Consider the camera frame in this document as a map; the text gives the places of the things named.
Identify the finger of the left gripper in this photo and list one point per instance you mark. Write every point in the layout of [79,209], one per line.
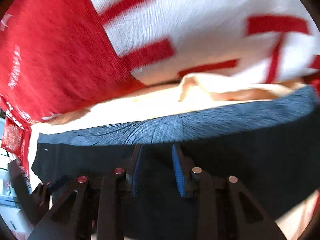
[58,183]

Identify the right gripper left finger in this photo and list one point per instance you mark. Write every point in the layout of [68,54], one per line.
[91,206]

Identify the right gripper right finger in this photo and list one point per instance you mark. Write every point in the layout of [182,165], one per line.
[225,209]

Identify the black pants with blue trim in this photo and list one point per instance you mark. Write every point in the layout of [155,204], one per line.
[272,147]

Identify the red patterned cushion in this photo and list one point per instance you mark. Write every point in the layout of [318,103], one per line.
[12,137]

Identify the red sofa cover with characters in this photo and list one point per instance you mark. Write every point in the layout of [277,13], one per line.
[58,56]

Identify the cream cloth on sofa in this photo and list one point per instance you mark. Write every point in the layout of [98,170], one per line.
[196,92]

